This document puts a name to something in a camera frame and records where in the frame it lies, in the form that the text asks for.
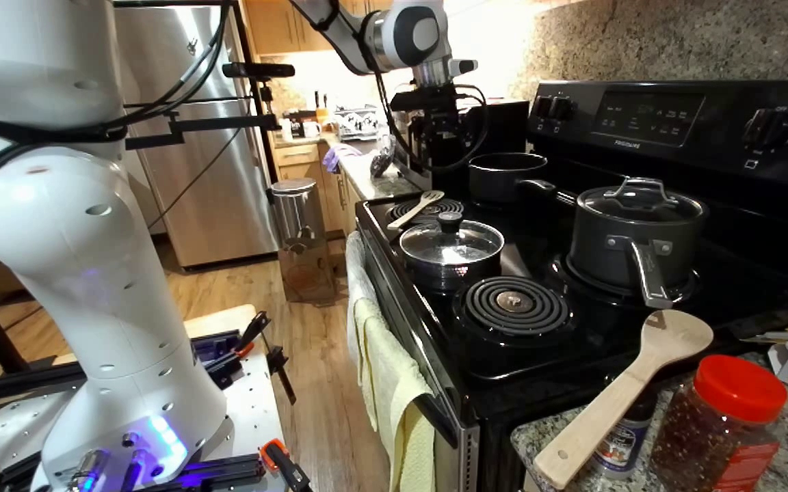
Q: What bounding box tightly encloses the slotted wooden spatula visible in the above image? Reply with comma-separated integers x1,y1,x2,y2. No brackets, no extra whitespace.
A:
386,189,447,233

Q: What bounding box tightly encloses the silver pan lid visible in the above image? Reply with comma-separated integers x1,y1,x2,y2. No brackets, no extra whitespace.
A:
397,208,509,292

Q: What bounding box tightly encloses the black saucepan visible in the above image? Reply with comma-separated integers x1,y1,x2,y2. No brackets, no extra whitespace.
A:
462,151,560,208

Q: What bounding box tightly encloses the small spice bottle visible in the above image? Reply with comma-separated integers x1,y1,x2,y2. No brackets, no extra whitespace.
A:
594,390,662,477

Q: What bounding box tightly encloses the dark pot with glass lid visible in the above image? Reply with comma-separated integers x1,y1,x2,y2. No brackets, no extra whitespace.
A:
564,174,707,312

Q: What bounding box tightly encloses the black microwave oven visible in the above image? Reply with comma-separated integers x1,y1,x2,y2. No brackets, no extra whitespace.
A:
464,99,531,160

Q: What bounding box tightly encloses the dish rack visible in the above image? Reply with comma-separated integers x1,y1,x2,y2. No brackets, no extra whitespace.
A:
334,104,389,144

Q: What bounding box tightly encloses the black electric stove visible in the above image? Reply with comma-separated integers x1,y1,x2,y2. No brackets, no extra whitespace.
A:
352,80,788,492

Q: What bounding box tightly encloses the solid wooden spoon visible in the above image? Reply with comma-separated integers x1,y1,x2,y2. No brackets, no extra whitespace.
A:
531,305,717,492

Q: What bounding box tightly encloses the blue tool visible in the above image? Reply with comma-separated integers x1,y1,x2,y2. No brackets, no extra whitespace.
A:
188,330,244,376

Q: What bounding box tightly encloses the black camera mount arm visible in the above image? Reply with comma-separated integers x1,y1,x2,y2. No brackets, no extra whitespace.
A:
123,107,286,153

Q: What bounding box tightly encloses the steel cylinder bin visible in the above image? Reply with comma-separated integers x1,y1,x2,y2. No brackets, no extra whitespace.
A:
268,177,319,252

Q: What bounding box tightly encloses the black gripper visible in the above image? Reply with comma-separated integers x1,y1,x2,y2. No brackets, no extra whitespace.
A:
408,81,471,174

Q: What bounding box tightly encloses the wooden wall cabinet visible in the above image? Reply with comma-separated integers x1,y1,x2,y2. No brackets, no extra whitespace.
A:
241,0,397,58

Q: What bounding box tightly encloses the black tripod stand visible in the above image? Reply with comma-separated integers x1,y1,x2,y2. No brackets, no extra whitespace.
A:
0,289,88,404

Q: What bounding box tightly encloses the pale yellow hanging towel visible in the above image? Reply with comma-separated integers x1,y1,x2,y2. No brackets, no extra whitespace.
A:
345,229,441,492

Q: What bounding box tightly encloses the white robot mounting table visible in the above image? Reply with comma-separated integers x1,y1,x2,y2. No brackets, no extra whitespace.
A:
0,304,289,492

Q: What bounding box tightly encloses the black bar camera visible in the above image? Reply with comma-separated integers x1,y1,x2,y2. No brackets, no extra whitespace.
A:
218,61,297,81

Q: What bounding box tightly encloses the stainless steel refrigerator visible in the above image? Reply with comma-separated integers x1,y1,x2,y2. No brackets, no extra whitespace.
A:
115,2,279,271

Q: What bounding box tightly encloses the wooden base cabinet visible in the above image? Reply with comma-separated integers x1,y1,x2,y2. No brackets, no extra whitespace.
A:
271,134,364,240

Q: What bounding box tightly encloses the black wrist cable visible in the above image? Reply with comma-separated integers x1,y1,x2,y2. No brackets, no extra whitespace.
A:
375,70,491,177

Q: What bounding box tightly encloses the brown wooden box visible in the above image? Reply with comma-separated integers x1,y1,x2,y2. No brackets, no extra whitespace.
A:
275,238,339,305

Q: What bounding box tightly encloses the black camera stand pole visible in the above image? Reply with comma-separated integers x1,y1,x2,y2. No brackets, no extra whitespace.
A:
226,0,279,186

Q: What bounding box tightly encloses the red lid plastic jar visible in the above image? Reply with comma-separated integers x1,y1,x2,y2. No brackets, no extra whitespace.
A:
647,352,788,492

